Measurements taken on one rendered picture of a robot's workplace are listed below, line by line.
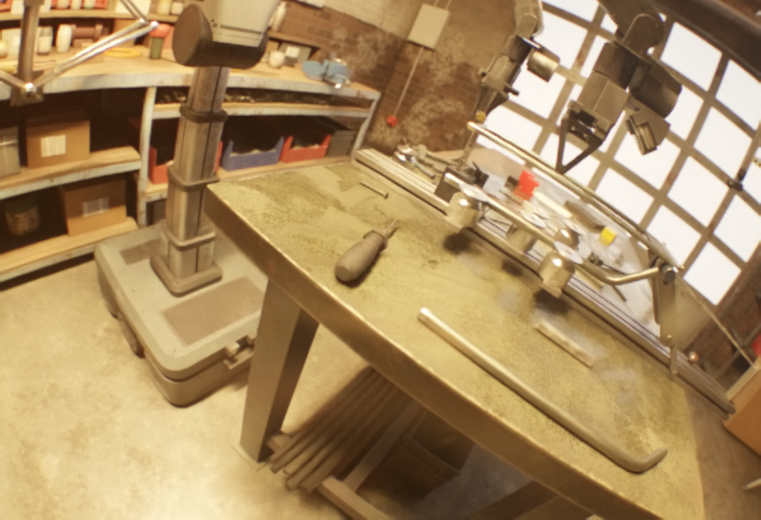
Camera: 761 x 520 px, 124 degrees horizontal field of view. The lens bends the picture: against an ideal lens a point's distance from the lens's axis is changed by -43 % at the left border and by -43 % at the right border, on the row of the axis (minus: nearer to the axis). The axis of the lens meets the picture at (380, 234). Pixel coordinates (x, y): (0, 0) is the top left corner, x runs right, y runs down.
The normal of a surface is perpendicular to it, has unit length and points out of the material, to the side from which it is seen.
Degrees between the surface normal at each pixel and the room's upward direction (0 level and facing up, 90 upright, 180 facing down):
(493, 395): 0
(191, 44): 90
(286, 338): 90
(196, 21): 90
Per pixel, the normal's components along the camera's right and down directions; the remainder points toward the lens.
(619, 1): -0.46, 0.65
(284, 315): -0.52, 0.25
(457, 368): 0.36, -0.81
